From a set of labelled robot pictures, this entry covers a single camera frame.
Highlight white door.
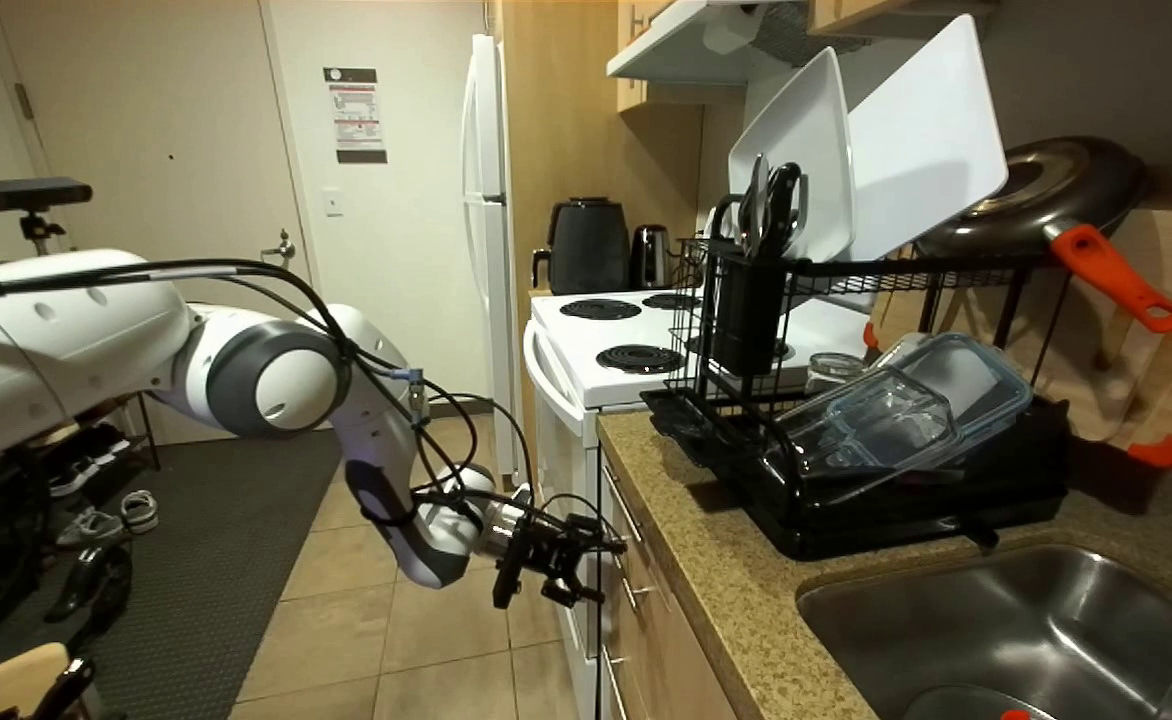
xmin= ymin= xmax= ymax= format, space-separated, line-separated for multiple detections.
xmin=0 ymin=0 xmax=316 ymax=451

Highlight small orange object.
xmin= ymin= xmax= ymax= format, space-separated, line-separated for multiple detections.
xmin=1118 ymin=429 xmax=1172 ymax=476

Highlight black camera on stand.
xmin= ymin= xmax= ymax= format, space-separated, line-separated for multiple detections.
xmin=0 ymin=174 xmax=94 ymax=256

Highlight metal shoe rack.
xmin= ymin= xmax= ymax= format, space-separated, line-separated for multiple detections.
xmin=20 ymin=391 xmax=165 ymax=537

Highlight printed wall notice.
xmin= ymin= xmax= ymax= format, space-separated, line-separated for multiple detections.
xmin=320 ymin=63 xmax=391 ymax=169

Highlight black electric kettle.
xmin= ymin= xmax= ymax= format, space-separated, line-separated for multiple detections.
xmin=626 ymin=221 xmax=680 ymax=291

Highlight white range hood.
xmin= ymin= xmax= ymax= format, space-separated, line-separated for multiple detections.
xmin=605 ymin=0 xmax=830 ymax=94

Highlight tall wooden side panel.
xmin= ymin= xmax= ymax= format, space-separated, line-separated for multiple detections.
xmin=490 ymin=0 xmax=710 ymax=335

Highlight grey sneaker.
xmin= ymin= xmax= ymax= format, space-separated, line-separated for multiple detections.
xmin=112 ymin=484 xmax=165 ymax=537

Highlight stainless steel sink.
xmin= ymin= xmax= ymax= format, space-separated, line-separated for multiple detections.
xmin=793 ymin=537 xmax=1172 ymax=720

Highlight black handled kitchen knives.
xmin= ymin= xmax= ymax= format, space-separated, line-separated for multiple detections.
xmin=734 ymin=157 xmax=817 ymax=265

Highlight white square plate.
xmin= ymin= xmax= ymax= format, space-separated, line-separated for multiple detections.
xmin=841 ymin=9 xmax=1012 ymax=269
xmin=724 ymin=45 xmax=861 ymax=269

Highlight white electric stove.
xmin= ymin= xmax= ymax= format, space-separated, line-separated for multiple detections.
xmin=515 ymin=283 xmax=877 ymax=720

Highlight wooden upper cabinet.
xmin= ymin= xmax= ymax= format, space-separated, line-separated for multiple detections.
xmin=804 ymin=0 xmax=998 ymax=41
xmin=612 ymin=0 xmax=680 ymax=116

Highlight deep wooden cabinet drawer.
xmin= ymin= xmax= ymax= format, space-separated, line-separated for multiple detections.
xmin=600 ymin=603 xmax=654 ymax=720

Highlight clear glass food container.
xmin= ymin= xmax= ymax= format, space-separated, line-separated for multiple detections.
xmin=756 ymin=329 xmax=1035 ymax=509

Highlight black wire dish rack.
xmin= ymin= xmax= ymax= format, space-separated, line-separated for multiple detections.
xmin=640 ymin=184 xmax=1078 ymax=563

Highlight light wooden chair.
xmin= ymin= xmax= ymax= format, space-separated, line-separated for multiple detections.
xmin=0 ymin=638 xmax=94 ymax=720

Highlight black utensil caddy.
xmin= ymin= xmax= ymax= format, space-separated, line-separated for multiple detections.
xmin=706 ymin=239 xmax=793 ymax=378

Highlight black pan orange handle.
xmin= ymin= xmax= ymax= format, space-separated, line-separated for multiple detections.
xmin=905 ymin=133 xmax=1172 ymax=340

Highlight white refrigerator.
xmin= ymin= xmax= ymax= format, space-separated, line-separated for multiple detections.
xmin=455 ymin=33 xmax=536 ymax=491

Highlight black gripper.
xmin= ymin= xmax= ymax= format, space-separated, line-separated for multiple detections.
xmin=485 ymin=513 xmax=631 ymax=613

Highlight dark grey floor mat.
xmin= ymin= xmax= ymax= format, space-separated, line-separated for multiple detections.
xmin=0 ymin=429 xmax=347 ymax=720

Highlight wooden cabinet door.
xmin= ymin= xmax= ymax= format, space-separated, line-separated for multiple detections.
xmin=658 ymin=585 xmax=746 ymax=720

